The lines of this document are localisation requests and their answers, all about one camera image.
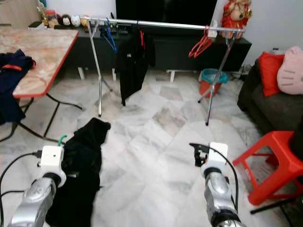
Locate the black shirt green print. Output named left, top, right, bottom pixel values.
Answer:
left=45, top=117, right=112, bottom=227

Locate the navy polo shirt red collar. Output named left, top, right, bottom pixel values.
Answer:
left=0, top=49, right=36, bottom=125

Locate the red plastic hanger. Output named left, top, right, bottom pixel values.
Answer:
left=192, top=26, right=213, bottom=56
left=188, top=27, right=210, bottom=59

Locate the blue plastic hanger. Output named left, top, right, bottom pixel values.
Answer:
left=102, top=21, right=118, bottom=52

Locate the orange bin with teal bag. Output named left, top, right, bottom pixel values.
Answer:
left=199, top=68, right=229, bottom=98

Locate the red plastic stool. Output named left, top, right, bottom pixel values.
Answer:
left=232, top=130, right=303, bottom=206

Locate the dark brown fabric sofa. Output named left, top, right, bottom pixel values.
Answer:
left=238, top=52, right=303, bottom=135

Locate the black folding chair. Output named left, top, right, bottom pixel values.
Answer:
left=250, top=196, right=303, bottom=227

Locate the black round basket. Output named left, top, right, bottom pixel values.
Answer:
left=290, top=128, right=303, bottom=159

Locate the black TV cabinet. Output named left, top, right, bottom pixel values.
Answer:
left=52, top=24, right=252, bottom=81

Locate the red cushion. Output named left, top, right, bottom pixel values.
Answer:
left=258, top=51, right=285, bottom=97

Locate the black FSL polo shirt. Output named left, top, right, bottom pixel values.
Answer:
left=115, top=31, right=156, bottom=107

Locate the pink cat face cushion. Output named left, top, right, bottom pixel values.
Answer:
left=277, top=46, right=303, bottom=95

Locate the white pink tissue box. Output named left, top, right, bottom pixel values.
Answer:
left=207, top=20, right=218, bottom=36

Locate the silver metal clothes rack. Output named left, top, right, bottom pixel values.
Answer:
left=81, top=17, right=246, bottom=126

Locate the red laughing buddha statue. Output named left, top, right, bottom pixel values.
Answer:
left=220, top=0, right=252, bottom=39

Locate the black flat television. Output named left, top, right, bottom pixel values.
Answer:
left=115, top=0, right=218, bottom=26

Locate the marble folding table red edge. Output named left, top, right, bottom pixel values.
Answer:
left=0, top=27, right=83, bottom=142

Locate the light wooden sideboard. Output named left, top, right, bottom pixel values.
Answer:
left=0, top=0, right=42, bottom=29

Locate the white round toy figure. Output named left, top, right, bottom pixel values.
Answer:
left=70, top=14, right=82, bottom=27

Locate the red lidded jar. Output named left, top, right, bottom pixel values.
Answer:
left=44, top=10, right=58, bottom=29

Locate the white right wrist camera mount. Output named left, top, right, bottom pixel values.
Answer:
left=200, top=142, right=229, bottom=176

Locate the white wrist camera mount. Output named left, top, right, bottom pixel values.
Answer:
left=200, top=142, right=229, bottom=176
left=39, top=146, right=67, bottom=186

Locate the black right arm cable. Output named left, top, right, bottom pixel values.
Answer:
left=190, top=143, right=240, bottom=211

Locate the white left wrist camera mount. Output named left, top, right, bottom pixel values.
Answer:
left=39, top=146, right=67, bottom=186

